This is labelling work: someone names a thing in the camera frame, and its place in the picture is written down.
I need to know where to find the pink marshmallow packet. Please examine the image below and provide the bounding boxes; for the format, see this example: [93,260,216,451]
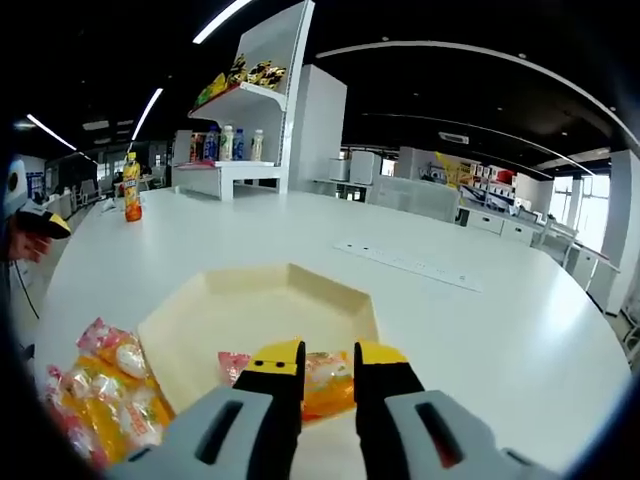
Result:
[216,351,254,386]

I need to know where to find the pile of marshmallow packets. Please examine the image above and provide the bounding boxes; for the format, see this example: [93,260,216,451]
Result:
[42,316,176,471]

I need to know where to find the curved white ceiling band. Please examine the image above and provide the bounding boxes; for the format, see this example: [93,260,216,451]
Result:
[315,40,629,121]

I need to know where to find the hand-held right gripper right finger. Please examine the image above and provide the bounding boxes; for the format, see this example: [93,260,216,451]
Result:
[352,339,561,480]

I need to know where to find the orange marshmallow packet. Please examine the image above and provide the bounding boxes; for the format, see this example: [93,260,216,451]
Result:
[299,349,357,424]

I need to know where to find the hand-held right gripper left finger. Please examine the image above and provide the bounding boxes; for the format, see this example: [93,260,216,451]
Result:
[104,338,307,480]

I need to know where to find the row of snack bags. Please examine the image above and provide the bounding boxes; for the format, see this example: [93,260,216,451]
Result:
[193,53,287,107]

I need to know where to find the white square pillar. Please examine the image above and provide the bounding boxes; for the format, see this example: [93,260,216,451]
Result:
[602,149,640,316]
[287,63,349,199]

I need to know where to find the cream hexagonal bowl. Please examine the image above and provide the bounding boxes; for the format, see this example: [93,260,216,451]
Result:
[136,262,380,426]

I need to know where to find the ceiling light strip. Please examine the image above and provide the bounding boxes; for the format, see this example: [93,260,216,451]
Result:
[192,0,254,45]
[130,87,165,144]
[25,113,96,162]

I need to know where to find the white low cabinets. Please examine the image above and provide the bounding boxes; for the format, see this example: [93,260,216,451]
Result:
[459,207,546,246]

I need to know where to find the yellow crane model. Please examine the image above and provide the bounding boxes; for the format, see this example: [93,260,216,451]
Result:
[433,150,474,191]

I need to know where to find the white box cabinets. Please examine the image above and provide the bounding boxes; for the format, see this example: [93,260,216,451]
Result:
[327,151,384,184]

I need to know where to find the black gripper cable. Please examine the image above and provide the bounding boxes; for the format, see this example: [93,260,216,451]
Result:
[12,259,41,321]

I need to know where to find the shelf of white boxes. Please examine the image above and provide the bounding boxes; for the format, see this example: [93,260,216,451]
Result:
[459,162,519,211]

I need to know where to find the white desk with red edge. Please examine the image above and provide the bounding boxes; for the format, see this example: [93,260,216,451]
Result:
[544,219,621,311]

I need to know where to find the white table socket strip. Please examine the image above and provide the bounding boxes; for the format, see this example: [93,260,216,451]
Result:
[332,238,484,294]

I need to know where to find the white display shelf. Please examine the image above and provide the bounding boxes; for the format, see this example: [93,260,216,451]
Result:
[171,0,316,201]

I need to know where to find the white desk dividers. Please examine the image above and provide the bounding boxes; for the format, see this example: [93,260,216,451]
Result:
[369,174,461,224]

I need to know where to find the orange drink bottle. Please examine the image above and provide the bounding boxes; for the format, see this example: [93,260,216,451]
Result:
[121,152,144,224]

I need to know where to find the person's left hand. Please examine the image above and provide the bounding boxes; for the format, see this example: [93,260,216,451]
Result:
[8,230,54,265]

